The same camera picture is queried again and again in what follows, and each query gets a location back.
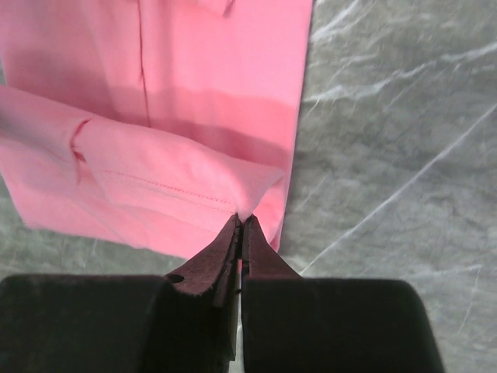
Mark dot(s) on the pink t shirt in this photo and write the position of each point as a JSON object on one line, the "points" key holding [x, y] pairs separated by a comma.
{"points": [[151, 123]]}

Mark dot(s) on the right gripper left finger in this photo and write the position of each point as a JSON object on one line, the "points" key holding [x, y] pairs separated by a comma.
{"points": [[207, 286]]}

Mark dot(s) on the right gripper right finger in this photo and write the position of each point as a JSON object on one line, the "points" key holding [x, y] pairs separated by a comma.
{"points": [[259, 259]]}

